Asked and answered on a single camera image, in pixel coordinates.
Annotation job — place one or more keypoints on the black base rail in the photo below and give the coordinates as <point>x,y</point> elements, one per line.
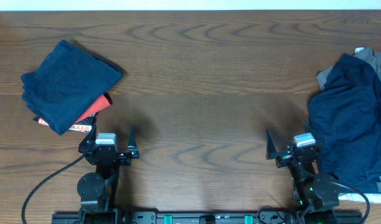
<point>262,216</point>

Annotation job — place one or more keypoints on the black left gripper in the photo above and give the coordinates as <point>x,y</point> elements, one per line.
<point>109,154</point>

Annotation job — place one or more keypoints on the grey shorts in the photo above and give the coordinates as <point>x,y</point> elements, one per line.
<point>366,54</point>

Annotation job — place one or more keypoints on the navy blue shorts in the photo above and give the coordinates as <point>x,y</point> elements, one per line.
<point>347,114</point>

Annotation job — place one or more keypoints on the folded navy shorts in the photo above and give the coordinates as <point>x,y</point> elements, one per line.
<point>66,84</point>

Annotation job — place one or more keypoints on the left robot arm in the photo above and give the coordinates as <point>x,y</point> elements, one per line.
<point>97,190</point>

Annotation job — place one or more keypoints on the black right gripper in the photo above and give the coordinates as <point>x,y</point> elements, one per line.
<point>284,157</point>

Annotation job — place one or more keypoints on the folded red black garment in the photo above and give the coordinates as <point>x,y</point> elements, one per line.
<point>84,123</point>

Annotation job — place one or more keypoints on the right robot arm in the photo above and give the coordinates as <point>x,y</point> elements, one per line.
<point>317,193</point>

